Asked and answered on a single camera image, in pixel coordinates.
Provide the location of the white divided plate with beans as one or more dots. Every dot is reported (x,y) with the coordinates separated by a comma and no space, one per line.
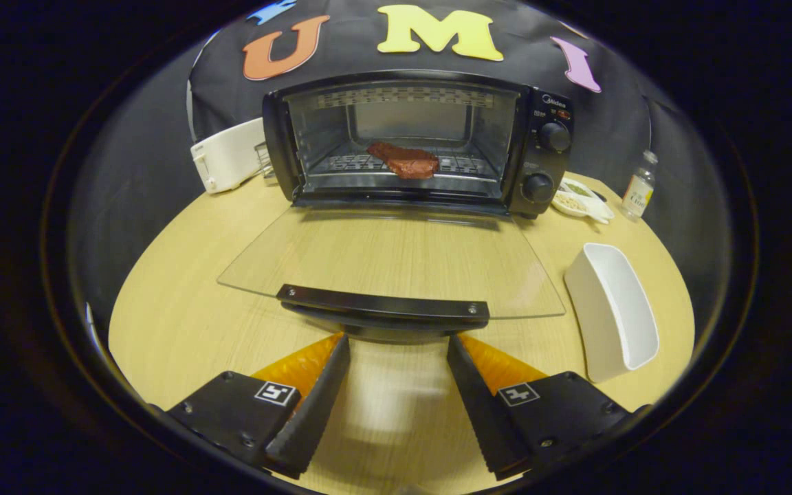
(575,201)

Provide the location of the clear plastic bottle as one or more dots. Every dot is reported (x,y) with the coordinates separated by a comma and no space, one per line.
(638,192)

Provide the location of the brown meat piece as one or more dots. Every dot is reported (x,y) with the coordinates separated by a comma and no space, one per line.
(410,163)

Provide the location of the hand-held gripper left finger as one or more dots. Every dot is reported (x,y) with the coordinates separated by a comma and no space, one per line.
(313,412)

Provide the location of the white rectangular tray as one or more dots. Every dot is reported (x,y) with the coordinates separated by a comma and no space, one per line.
(609,309)

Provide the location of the white toaster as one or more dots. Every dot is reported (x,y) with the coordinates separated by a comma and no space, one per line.
(231,155)

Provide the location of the black toaster oven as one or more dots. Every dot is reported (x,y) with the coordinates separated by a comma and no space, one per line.
(540,161)

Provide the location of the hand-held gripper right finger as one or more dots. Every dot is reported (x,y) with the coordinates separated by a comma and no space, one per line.
(482,412)

